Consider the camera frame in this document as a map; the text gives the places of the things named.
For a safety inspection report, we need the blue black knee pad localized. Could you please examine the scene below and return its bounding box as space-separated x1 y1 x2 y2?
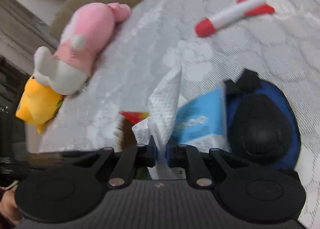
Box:
225 69 301 170

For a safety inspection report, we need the crochet doll green sweater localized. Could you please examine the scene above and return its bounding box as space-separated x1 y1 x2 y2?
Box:
114 111 149 151

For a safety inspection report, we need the blue wet wipes pack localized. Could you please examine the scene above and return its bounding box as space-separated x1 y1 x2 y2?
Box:
171 84 229 153

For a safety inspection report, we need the white paper towel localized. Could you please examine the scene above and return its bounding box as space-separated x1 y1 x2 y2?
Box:
132 62 182 180

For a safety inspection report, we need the person's hand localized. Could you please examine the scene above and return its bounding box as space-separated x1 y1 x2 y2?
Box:
1 186 22 226

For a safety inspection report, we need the yellow plush toy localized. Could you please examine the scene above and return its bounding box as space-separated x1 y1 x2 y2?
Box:
15 76 64 134

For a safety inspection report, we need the pink white plush toy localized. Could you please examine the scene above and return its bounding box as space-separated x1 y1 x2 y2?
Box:
33 3 131 95

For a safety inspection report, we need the red white toy rocket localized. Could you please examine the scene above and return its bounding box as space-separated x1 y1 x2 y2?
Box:
195 0 275 37

